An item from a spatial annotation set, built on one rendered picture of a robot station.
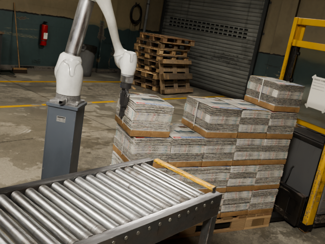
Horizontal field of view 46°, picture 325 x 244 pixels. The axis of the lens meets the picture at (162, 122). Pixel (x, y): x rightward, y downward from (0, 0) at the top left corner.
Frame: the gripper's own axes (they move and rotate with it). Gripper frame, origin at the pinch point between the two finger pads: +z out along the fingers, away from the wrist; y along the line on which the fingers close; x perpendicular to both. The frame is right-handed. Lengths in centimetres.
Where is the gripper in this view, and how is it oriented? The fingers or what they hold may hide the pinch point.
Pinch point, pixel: (122, 111)
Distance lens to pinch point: 266.0
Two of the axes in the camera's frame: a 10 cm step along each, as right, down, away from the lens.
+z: -1.7, 9.5, 2.5
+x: -8.8, -0.4, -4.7
